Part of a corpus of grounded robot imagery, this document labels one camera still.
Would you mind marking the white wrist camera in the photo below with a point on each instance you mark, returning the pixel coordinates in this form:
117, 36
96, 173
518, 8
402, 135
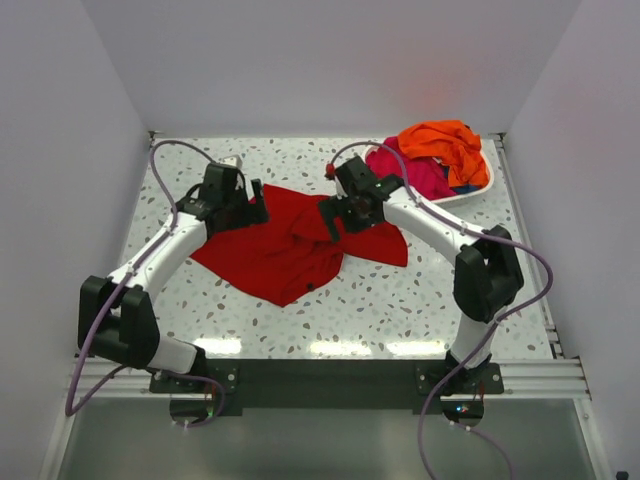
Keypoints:
234, 161
331, 176

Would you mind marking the white laundry basket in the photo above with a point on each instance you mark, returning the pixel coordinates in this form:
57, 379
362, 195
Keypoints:
468, 190

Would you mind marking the orange t shirt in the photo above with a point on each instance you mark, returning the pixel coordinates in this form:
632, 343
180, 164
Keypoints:
457, 147

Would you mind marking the magenta t shirt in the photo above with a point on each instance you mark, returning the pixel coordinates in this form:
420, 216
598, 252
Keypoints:
425, 174

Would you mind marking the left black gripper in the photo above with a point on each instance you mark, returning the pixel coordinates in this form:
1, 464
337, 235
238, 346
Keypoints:
254, 212

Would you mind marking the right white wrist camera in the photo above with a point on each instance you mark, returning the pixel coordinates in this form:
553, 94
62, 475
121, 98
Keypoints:
331, 176

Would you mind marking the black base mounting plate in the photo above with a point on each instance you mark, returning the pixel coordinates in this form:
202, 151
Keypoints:
243, 384

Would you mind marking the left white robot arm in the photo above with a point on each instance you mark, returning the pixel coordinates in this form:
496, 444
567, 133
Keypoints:
117, 321

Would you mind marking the aluminium frame rail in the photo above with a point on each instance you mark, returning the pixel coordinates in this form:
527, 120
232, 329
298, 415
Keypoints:
548, 379

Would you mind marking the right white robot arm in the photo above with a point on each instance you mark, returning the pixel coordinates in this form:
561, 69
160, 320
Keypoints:
486, 271

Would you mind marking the red t shirt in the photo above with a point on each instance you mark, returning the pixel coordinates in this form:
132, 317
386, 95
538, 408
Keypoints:
292, 254

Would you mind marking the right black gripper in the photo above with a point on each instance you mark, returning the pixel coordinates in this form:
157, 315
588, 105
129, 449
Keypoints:
333, 208

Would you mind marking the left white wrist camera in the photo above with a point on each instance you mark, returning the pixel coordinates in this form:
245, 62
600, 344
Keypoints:
234, 161

